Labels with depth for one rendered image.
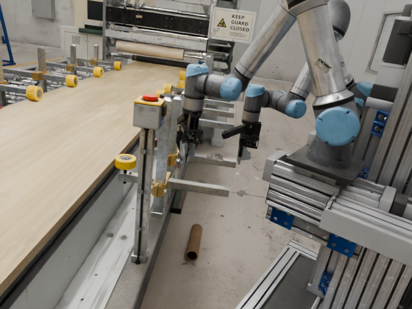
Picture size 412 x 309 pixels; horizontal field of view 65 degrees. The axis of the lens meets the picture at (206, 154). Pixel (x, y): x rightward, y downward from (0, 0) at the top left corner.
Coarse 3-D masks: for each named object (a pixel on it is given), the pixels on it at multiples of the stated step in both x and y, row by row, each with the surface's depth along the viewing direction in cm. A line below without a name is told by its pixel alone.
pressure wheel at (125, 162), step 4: (116, 156) 125; (120, 156) 126; (124, 156) 125; (128, 156) 127; (132, 156) 127; (116, 160) 122; (120, 160) 122; (124, 160) 123; (128, 160) 123; (132, 160) 124; (116, 164) 123; (120, 164) 122; (124, 164) 122; (128, 164) 122; (132, 164) 124; (120, 168) 123; (124, 168) 122; (128, 168) 123; (132, 168) 124; (124, 172) 127
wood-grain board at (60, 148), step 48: (48, 96) 194; (96, 96) 208; (0, 144) 123; (48, 144) 129; (96, 144) 135; (0, 192) 93; (48, 192) 97; (0, 240) 75; (48, 240) 81; (0, 288) 64
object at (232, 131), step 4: (244, 124) 143; (232, 128) 145; (236, 128) 142; (240, 128) 141; (244, 128) 141; (224, 132) 143; (228, 132) 142; (232, 132) 142; (236, 132) 142; (240, 132) 142; (224, 136) 143; (228, 136) 143
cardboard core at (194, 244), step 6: (192, 228) 232; (198, 228) 230; (192, 234) 224; (198, 234) 224; (192, 240) 216; (198, 240) 218; (192, 246) 210; (198, 246) 214; (186, 252) 208; (192, 252) 216; (198, 252) 210; (192, 258) 210
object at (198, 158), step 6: (156, 150) 149; (180, 156) 149; (198, 156) 148; (204, 156) 149; (204, 162) 149; (210, 162) 149; (216, 162) 148; (222, 162) 148; (228, 162) 148; (234, 162) 148
